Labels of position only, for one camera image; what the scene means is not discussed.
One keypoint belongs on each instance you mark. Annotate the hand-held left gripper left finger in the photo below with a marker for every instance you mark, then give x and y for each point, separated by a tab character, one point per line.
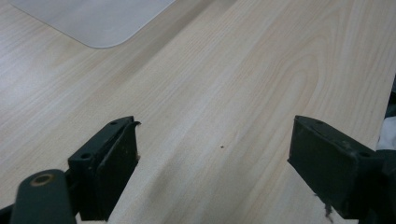
109	168

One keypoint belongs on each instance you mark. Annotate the grey mat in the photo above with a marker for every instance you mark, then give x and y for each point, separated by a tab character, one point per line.
96	18

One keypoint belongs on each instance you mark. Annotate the white cloth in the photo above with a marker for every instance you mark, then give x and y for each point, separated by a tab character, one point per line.
388	133

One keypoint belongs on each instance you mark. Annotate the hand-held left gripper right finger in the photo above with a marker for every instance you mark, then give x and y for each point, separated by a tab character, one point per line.
330	165

